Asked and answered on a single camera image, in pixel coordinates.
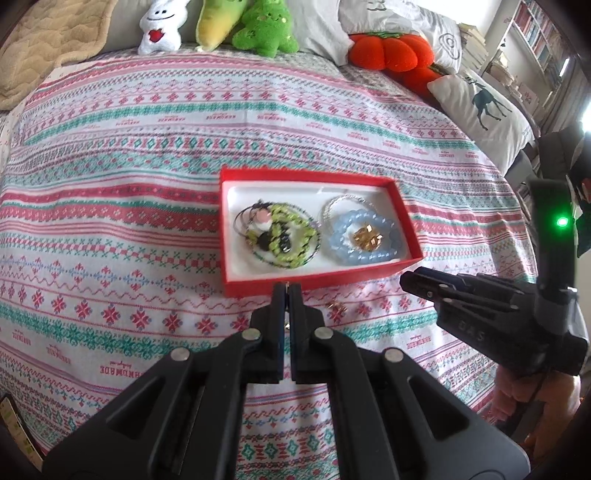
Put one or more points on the white rabbit plush toy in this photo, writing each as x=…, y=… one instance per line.
x=159, y=27

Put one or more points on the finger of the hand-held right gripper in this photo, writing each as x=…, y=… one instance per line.
x=461, y=301
x=443, y=280

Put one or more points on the white bookshelf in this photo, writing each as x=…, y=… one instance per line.
x=535, y=41

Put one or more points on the patterned bed sheet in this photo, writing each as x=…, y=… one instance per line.
x=115, y=230

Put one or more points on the white doodle print pillow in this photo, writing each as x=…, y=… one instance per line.
x=415, y=18

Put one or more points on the small gold earring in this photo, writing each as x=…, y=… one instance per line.
x=336, y=307

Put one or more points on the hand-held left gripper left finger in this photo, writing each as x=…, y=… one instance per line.
x=277, y=314

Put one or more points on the green tree plush toy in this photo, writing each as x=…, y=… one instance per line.
x=265, y=27

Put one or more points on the person's right hand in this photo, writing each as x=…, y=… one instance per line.
x=561, y=397

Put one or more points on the deer print pillow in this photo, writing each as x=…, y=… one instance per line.
x=485, y=110

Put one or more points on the gold rings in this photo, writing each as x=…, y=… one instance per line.
x=367, y=235

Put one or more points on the yellow green plush toy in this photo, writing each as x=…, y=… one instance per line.
x=217, y=23

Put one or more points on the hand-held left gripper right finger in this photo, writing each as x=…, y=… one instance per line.
x=298, y=314

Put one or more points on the beige quilted blanket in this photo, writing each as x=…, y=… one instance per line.
x=55, y=41

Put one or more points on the red jewelry box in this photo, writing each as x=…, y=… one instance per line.
x=351, y=277

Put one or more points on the orange pumpkin plush toy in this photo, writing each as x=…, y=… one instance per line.
x=392, y=48

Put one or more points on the stack of books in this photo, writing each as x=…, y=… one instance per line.
x=475, y=44

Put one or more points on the dark grey chair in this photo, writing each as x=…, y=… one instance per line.
x=551, y=147

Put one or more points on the black bead cluster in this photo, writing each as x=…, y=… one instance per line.
x=272, y=241

